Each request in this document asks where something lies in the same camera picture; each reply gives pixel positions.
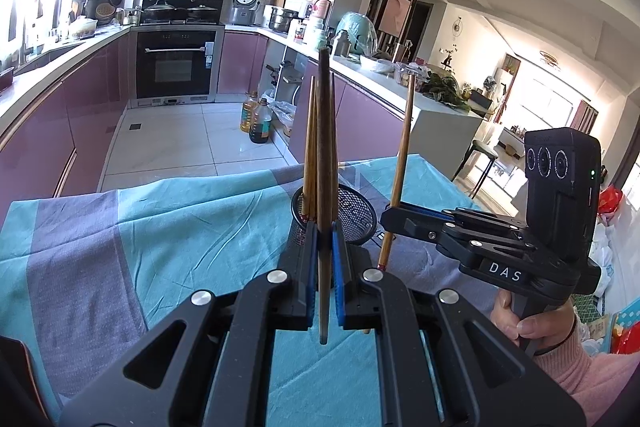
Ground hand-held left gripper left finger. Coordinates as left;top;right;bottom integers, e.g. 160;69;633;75
60;221;321;427

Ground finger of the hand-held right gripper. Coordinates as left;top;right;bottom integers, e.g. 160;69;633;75
382;214;481;258
381;202;458;224

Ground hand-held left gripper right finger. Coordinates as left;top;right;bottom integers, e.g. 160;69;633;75
330;221;586;427

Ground black mesh chopstick holder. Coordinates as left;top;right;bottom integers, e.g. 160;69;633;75
291;185;377;248

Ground light wooden chopstick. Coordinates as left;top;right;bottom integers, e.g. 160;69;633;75
377;74;417;270

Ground bunch of brown wooden chopsticks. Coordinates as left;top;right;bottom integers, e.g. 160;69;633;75
301;74;342;228

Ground dark wooden chopstick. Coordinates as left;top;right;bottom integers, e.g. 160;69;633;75
316;47;333;345

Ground pink-sleeved right forearm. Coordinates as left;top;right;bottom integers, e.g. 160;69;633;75
535;317;640;427

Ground person's right hand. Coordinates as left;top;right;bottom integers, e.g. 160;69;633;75
490;289;576;358

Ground red plastic bag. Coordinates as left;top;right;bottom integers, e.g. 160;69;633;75
597;187;626;215

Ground dark stool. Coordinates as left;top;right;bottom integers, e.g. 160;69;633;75
452;139;501;200

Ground white plastic bag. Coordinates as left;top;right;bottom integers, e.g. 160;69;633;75
590;207;640;308

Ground green leafy vegetables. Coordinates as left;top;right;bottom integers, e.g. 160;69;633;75
422;72;471;110

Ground teal and grey tablecloth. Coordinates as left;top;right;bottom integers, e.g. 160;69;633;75
0;154;506;427

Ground dark sauce bottle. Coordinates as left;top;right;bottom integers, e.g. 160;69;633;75
248;98;273;144

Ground clear plastic bag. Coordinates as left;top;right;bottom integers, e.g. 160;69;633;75
272;99;297;138

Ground colourful printed box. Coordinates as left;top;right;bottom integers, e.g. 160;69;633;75
607;297;640;355

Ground white bowl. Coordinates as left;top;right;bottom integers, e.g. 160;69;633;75
360;57;396;75

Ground yellow cooking oil bottle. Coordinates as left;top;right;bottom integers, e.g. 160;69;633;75
241;91;261;134

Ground steel vacuum flask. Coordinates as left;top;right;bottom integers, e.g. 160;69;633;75
332;29;351;58

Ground pale green plastic bag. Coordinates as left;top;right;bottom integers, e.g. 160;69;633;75
335;12;378;55

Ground pink base cabinets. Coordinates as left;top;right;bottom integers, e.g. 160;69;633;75
217;29;421;162
0;29;136;208

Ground black built-in oven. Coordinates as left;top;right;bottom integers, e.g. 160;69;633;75
131;27;225;108

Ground steel stock pot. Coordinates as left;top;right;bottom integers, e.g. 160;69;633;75
268;6;300;32

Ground silver rice cooker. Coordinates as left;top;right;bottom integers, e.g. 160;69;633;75
220;0;261;26

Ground black lidded wok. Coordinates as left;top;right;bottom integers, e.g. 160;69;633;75
142;0;186;21
186;3;220;21

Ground dark brown board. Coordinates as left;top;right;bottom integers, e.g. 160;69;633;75
0;336;53;427

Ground white casserole pot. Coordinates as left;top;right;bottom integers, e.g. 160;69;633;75
70;18;98;40

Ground pink wall picture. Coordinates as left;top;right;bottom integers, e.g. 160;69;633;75
377;0;412;36

